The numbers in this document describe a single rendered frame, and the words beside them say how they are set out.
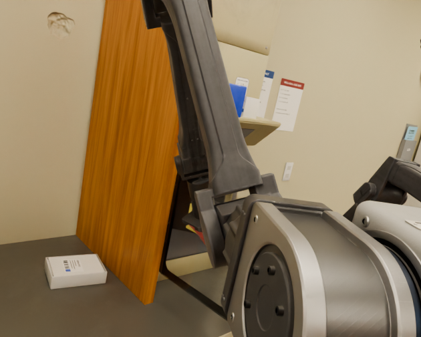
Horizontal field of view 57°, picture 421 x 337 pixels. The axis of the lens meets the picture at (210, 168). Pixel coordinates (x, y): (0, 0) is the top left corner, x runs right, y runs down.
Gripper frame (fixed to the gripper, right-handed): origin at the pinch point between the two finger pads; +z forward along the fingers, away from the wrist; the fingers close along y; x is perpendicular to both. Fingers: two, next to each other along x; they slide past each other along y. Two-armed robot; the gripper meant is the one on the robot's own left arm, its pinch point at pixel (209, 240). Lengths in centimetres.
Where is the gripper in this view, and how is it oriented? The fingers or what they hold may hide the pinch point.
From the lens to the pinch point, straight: 102.6
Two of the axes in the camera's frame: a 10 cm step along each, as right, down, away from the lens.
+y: -6.8, 4.5, -5.8
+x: 7.2, 2.7, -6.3
